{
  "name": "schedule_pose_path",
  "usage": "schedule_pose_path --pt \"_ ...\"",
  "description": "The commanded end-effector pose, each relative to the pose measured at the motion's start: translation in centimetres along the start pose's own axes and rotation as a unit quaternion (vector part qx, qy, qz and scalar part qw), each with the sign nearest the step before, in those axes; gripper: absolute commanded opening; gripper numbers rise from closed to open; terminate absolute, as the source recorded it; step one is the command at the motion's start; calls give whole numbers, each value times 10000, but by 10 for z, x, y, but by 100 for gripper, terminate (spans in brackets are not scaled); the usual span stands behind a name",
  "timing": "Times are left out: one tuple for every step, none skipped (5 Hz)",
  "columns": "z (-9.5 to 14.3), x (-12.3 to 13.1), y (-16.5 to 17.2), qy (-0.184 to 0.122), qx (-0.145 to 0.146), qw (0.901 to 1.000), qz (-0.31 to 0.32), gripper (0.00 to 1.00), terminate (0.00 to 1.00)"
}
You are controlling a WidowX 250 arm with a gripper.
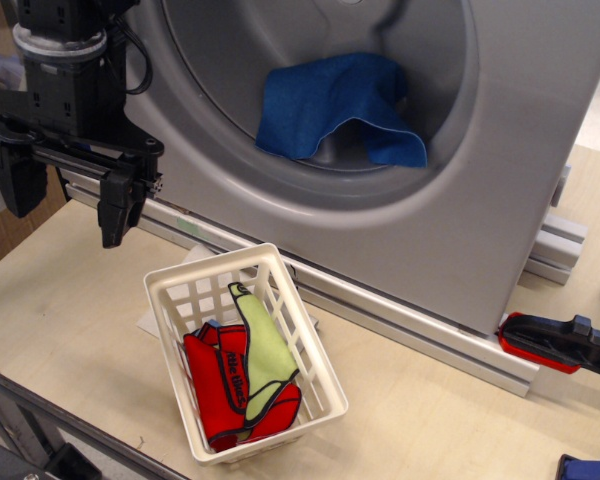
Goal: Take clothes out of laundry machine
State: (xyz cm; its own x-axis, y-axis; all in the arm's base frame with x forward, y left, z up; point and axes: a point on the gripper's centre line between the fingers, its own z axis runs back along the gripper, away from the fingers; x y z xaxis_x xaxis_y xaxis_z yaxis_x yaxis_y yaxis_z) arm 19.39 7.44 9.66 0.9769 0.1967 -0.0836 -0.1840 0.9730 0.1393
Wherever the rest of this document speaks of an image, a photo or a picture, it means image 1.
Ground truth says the white plastic laundry basket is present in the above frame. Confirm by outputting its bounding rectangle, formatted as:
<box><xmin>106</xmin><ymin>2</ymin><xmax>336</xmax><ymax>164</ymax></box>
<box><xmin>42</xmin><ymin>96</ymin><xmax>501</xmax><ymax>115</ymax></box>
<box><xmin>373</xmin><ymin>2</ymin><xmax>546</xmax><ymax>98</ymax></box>
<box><xmin>144</xmin><ymin>244</ymin><xmax>348</xmax><ymax>466</ymax></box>

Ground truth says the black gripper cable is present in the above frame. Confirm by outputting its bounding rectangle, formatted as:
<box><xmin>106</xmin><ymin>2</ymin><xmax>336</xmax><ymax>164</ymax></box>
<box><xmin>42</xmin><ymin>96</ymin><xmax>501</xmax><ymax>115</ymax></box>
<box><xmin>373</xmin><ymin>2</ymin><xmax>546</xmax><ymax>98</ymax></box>
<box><xmin>107</xmin><ymin>14</ymin><xmax>154</xmax><ymax>96</ymax></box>

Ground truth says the red and green bib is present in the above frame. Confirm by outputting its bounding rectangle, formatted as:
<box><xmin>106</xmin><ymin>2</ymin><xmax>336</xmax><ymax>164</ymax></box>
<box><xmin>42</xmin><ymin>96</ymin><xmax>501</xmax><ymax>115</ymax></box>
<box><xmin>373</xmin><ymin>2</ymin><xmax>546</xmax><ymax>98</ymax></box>
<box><xmin>183</xmin><ymin>282</ymin><xmax>302</xmax><ymax>452</ymax></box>

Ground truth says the blue clamp pad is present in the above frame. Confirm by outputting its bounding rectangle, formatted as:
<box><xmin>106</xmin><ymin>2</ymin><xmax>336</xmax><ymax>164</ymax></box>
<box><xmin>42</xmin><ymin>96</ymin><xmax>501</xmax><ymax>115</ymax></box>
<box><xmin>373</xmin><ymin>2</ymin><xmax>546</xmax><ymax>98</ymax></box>
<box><xmin>555</xmin><ymin>455</ymin><xmax>600</xmax><ymax>480</ymax></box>

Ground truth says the white paper sheet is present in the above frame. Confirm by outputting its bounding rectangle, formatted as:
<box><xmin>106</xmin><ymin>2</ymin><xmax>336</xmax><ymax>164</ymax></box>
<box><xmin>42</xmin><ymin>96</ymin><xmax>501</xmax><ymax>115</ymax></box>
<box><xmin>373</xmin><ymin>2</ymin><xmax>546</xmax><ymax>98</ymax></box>
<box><xmin>136</xmin><ymin>244</ymin><xmax>215</xmax><ymax>338</ymax></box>

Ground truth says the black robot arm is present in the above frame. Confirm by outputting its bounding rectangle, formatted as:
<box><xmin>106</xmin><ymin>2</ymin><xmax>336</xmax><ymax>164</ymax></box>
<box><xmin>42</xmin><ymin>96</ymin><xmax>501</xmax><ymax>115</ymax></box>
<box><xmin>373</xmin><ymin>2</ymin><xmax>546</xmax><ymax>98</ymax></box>
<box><xmin>0</xmin><ymin>1</ymin><xmax>164</xmax><ymax>248</ymax></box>

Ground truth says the grey toy washing machine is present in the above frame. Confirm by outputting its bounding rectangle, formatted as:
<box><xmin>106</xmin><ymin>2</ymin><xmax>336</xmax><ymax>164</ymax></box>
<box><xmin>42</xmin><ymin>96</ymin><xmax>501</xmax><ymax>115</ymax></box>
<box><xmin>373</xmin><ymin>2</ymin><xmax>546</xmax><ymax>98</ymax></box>
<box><xmin>127</xmin><ymin>1</ymin><xmax>600</xmax><ymax>334</ymax></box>

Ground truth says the blue felt cloth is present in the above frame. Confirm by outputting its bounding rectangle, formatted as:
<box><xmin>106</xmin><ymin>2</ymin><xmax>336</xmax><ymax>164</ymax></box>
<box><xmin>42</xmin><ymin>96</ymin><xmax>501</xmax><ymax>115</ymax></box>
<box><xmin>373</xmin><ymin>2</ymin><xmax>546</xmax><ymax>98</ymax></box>
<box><xmin>255</xmin><ymin>53</ymin><xmax>428</xmax><ymax>168</ymax></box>

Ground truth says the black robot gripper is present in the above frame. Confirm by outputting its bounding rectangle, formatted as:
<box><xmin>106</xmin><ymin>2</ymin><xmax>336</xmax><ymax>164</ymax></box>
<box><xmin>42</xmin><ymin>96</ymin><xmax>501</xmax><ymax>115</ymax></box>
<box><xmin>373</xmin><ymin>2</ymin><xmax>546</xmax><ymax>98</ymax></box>
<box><xmin>0</xmin><ymin>49</ymin><xmax>164</xmax><ymax>249</ymax></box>

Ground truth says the metal table frame bar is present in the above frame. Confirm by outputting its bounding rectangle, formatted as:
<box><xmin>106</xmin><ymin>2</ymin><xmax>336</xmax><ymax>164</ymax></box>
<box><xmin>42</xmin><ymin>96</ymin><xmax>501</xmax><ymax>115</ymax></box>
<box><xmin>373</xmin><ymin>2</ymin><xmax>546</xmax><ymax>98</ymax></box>
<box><xmin>0</xmin><ymin>374</ymin><xmax>184</xmax><ymax>479</ymax></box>

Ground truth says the red and black clamp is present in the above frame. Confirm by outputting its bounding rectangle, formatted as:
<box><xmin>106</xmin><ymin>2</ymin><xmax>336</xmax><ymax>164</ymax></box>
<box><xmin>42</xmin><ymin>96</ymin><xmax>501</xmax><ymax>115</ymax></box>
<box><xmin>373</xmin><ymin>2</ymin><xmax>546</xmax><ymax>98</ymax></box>
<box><xmin>498</xmin><ymin>312</ymin><xmax>600</xmax><ymax>375</ymax></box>

